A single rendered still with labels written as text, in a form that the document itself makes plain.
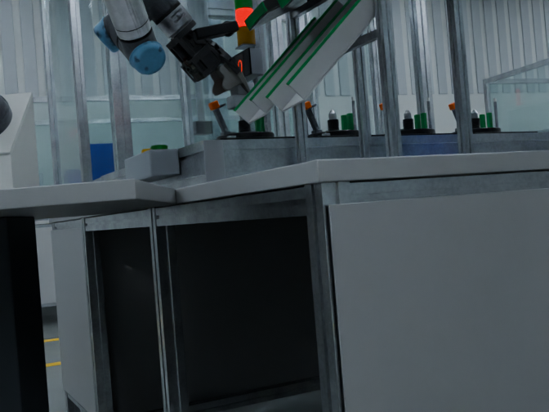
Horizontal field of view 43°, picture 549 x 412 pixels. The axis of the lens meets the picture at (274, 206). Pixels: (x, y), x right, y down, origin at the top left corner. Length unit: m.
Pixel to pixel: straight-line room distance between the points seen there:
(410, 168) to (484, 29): 11.48
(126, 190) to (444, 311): 0.49
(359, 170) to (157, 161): 0.74
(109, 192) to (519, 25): 12.11
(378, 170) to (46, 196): 0.46
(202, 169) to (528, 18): 11.75
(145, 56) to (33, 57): 8.28
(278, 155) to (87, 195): 0.64
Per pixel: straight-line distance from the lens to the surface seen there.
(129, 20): 1.51
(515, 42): 12.76
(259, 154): 1.53
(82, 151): 2.42
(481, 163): 1.09
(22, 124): 1.53
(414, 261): 1.01
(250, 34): 1.96
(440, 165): 1.04
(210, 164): 1.48
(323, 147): 1.63
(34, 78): 9.74
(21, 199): 1.04
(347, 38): 1.30
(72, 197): 1.02
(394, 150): 1.26
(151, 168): 1.60
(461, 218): 1.06
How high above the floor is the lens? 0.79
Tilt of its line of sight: 1 degrees up
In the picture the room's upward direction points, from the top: 5 degrees counter-clockwise
